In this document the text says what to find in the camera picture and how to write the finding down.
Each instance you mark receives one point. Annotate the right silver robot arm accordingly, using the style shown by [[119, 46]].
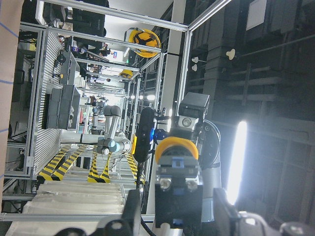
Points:
[[209, 162]]

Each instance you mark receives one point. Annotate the yellow push button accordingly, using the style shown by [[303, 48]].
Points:
[[178, 185]]

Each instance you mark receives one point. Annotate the yellow hard hat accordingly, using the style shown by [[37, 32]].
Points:
[[143, 37]]

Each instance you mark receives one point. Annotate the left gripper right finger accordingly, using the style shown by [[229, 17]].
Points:
[[225, 215]]

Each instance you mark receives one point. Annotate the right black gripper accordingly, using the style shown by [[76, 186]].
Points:
[[187, 125]]

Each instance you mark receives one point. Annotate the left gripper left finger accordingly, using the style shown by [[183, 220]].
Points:
[[132, 209]]

